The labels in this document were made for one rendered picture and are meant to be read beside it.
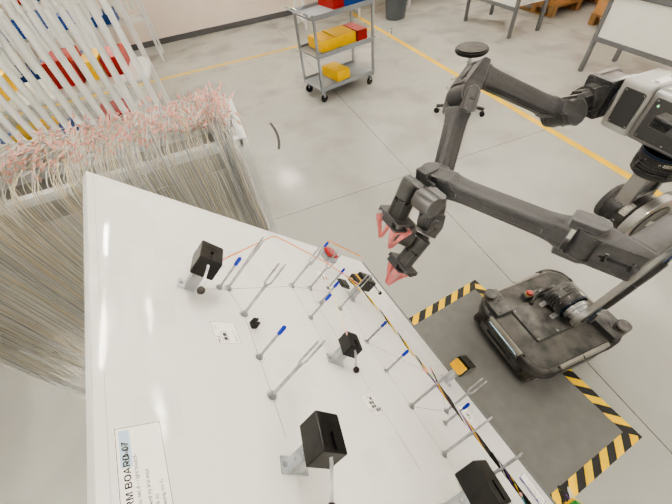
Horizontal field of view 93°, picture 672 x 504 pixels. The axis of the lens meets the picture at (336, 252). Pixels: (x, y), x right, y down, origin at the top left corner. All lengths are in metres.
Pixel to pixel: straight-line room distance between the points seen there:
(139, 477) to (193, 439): 0.07
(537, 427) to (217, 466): 1.92
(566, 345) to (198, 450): 1.97
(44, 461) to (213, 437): 2.29
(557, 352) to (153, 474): 1.97
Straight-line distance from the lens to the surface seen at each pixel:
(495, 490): 0.72
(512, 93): 1.18
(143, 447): 0.48
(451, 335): 2.28
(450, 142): 1.05
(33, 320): 1.87
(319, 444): 0.48
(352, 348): 0.71
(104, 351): 0.53
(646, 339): 2.76
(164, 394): 0.51
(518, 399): 2.24
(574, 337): 2.24
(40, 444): 2.83
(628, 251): 0.83
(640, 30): 5.36
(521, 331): 2.14
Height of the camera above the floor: 2.01
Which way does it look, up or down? 50 degrees down
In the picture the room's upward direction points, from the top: 9 degrees counter-clockwise
